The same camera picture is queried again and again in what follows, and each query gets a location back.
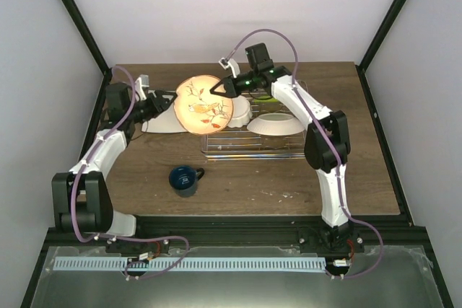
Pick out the floral orange rimmed plate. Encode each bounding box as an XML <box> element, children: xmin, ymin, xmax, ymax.
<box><xmin>247</xmin><ymin>113</ymin><xmax>305</xmax><ymax>136</ymax></box>

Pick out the white scalloped bowl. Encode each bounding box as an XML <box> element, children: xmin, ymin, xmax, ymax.
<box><xmin>227</xmin><ymin>96</ymin><xmax>252</xmax><ymax>128</ymax></box>

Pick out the square bird pattern plate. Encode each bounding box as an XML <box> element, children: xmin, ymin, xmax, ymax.
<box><xmin>141</xmin><ymin>107</ymin><xmax>186</xmax><ymax>133</ymax></box>

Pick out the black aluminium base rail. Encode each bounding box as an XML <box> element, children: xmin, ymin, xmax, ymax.
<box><xmin>44</xmin><ymin>216</ymin><xmax>430</xmax><ymax>251</ymax></box>

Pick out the round bird pattern plate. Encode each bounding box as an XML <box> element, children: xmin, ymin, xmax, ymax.
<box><xmin>173</xmin><ymin>75</ymin><xmax>234</xmax><ymax>135</ymax></box>

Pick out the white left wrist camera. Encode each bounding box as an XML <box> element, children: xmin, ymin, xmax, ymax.
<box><xmin>135</xmin><ymin>74</ymin><xmax>149</xmax><ymax>101</ymax></box>

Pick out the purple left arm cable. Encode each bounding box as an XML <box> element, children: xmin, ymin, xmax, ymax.
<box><xmin>70</xmin><ymin>66</ymin><xmax>190</xmax><ymax>282</ymax></box>

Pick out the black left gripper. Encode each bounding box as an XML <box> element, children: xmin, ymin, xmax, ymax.
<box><xmin>126</xmin><ymin>90</ymin><xmax>178</xmax><ymax>124</ymax></box>

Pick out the light blue slotted cable duct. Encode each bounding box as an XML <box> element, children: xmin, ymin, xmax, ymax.
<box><xmin>52</xmin><ymin>256</ymin><xmax>326</xmax><ymax>273</ymax></box>

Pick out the left black frame post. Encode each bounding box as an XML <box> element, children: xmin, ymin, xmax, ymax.
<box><xmin>38</xmin><ymin>0</ymin><xmax>109</xmax><ymax>75</ymax></box>

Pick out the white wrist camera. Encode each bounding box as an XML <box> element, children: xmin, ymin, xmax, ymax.
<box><xmin>219</xmin><ymin>58</ymin><xmax>240</xmax><ymax>78</ymax></box>
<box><xmin>135</xmin><ymin>74</ymin><xmax>149</xmax><ymax>101</ymax></box>

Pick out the black frame post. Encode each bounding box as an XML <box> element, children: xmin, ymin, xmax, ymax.
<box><xmin>359</xmin><ymin>0</ymin><xmax>430</xmax><ymax>71</ymax></box>
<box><xmin>38</xmin><ymin>0</ymin><xmax>109</xmax><ymax>75</ymax></box>

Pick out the green plate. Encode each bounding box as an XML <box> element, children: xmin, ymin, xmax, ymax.
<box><xmin>252</xmin><ymin>97</ymin><xmax>278</xmax><ymax>103</ymax></box>

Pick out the right black frame post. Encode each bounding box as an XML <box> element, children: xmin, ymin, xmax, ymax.
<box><xmin>359</xmin><ymin>0</ymin><xmax>430</xmax><ymax>71</ymax></box>

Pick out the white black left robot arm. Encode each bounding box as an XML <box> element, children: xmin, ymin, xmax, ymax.
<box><xmin>51</xmin><ymin>82</ymin><xmax>177</xmax><ymax>253</ymax></box>

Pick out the dark blue mug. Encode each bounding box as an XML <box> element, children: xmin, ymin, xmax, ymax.
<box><xmin>168</xmin><ymin>165</ymin><xmax>205</xmax><ymax>198</ymax></box>

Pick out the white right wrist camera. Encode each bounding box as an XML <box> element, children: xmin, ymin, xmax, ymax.
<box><xmin>219</xmin><ymin>58</ymin><xmax>240</xmax><ymax>78</ymax></box>

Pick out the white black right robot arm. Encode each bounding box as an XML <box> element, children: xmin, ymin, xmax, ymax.
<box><xmin>210</xmin><ymin>43</ymin><xmax>351</xmax><ymax>252</ymax></box>

